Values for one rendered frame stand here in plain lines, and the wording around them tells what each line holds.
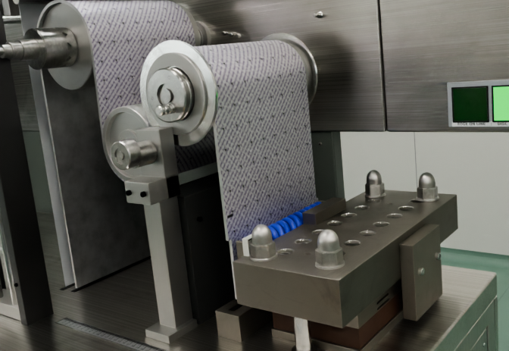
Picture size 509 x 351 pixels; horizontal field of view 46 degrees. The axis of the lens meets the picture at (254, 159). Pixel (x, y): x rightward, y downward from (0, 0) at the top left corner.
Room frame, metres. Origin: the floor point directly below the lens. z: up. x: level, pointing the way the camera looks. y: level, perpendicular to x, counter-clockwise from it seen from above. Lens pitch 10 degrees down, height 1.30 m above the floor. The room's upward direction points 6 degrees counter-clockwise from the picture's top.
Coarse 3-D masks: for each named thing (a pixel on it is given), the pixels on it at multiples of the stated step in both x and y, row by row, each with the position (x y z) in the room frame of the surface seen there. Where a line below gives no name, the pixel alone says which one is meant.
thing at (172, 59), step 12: (156, 60) 0.85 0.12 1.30; (168, 60) 0.83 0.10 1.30; (180, 60) 0.82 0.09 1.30; (192, 72) 0.81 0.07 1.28; (192, 84) 0.81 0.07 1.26; (204, 84) 0.80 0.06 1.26; (204, 96) 0.80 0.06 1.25; (204, 108) 0.80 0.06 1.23; (156, 120) 0.86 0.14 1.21; (192, 120) 0.81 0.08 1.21; (180, 132) 0.83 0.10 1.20
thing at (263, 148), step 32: (288, 96) 0.94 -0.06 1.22; (224, 128) 0.81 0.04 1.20; (256, 128) 0.87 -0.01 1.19; (288, 128) 0.93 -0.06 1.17; (224, 160) 0.81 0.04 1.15; (256, 160) 0.86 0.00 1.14; (288, 160) 0.93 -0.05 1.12; (224, 192) 0.80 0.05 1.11; (256, 192) 0.86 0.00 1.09; (288, 192) 0.92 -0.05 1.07; (224, 224) 0.80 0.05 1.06; (256, 224) 0.85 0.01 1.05
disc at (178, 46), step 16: (160, 48) 0.85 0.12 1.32; (176, 48) 0.83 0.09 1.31; (192, 48) 0.81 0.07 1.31; (144, 64) 0.87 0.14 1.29; (208, 64) 0.80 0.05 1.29; (144, 80) 0.87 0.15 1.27; (208, 80) 0.79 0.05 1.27; (144, 96) 0.87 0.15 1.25; (208, 96) 0.80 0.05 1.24; (208, 112) 0.80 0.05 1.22; (208, 128) 0.80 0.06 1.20; (176, 144) 0.84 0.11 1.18; (192, 144) 0.82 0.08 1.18
